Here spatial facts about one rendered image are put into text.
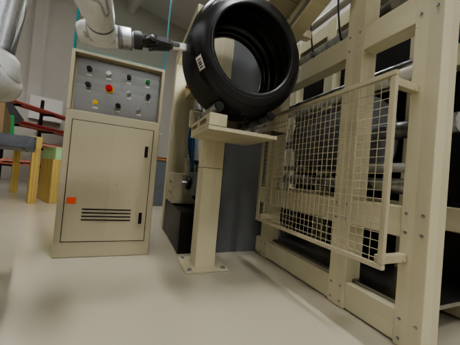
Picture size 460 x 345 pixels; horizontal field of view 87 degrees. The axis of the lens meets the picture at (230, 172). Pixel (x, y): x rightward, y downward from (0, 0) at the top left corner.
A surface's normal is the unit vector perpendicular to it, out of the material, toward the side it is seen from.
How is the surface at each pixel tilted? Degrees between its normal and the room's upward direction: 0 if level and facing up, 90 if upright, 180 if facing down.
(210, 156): 90
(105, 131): 90
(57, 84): 90
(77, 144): 90
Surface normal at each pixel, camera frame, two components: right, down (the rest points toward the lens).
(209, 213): 0.38, 0.02
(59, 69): 0.63, 0.04
